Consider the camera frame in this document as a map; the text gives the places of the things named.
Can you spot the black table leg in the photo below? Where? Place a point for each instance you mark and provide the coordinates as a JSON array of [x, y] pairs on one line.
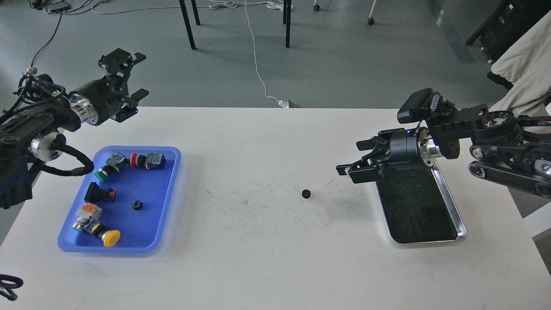
[[287, 8], [187, 22]]

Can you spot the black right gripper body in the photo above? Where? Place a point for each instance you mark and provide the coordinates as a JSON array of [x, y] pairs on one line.
[[413, 149]]

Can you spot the blue plastic tray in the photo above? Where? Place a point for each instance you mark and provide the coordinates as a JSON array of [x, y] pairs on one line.
[[140, 230]]

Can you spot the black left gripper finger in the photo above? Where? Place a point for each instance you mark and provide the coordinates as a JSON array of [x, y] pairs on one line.
[[130, 105], [117, 66]]

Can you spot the black push button switch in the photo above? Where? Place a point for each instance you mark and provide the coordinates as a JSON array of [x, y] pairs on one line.
[[96, 194]]

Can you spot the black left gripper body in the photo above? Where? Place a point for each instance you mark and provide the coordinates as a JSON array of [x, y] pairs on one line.
[[96, 101]]

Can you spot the black table leg right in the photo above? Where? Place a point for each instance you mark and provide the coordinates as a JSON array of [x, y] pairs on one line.
[[287, 8]]

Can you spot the beige cloth cover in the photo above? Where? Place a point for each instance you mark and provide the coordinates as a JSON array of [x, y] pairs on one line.
[[527, 66]]

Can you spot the small black gear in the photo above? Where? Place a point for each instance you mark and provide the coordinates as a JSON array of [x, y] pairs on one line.
[[137, 205], [306, 193]]

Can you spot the silver metal tray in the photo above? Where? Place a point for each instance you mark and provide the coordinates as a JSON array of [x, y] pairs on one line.
[[418, 208]]

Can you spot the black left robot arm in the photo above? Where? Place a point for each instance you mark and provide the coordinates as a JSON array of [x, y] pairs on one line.
[[31, 138]]

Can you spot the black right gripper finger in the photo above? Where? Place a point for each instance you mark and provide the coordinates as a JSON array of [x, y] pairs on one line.
[[381, 141], [368, 169]]

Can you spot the yellow push button switch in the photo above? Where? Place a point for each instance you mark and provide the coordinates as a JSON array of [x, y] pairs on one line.
[[88, 219]]

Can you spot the black table leg left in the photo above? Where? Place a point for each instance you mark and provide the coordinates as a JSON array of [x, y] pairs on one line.
[[187, 22]]

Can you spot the red push button switch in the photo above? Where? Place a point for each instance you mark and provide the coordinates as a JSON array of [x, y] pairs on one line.
[[151, 161]]

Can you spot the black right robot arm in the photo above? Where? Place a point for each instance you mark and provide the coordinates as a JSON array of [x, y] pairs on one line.
[[504, 151]]

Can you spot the green push button switch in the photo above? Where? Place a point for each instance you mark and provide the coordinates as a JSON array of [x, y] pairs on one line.
[[114, 164]]

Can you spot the white power adapter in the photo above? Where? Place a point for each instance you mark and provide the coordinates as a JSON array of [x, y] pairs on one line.
[[287, 104]]

